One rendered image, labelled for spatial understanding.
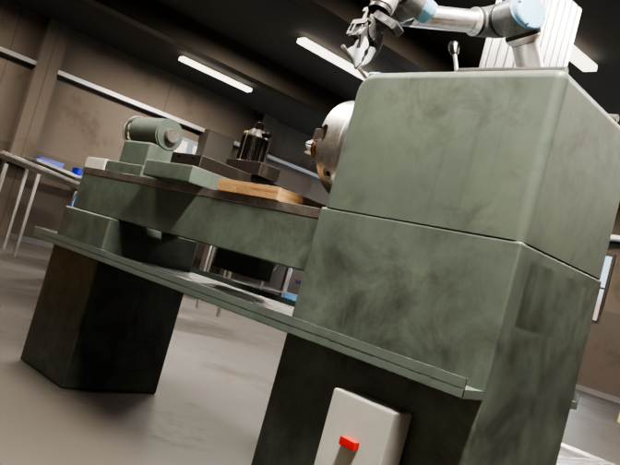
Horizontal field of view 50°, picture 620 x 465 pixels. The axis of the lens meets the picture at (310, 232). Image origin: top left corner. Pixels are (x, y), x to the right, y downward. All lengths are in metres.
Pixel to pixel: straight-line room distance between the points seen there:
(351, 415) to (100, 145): 9.36
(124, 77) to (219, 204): 8.68
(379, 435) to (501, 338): 0.34
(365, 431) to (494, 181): 0.62
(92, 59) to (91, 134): 1.09
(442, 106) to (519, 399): 0.71
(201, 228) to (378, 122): 0.79
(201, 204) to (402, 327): 0.98
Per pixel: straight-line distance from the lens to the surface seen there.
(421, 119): 1.71
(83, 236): 2.87
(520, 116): 1.58
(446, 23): 2.35
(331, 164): 1.97
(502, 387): 1.55
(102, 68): 10.74
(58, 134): 10.47
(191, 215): 2.35
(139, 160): 2.90
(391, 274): 1.64
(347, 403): 1.58
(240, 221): 2.14
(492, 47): 2.96
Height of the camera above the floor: 0.69
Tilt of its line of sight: 3 degrees up
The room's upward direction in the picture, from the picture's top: 15 degrees clockwise
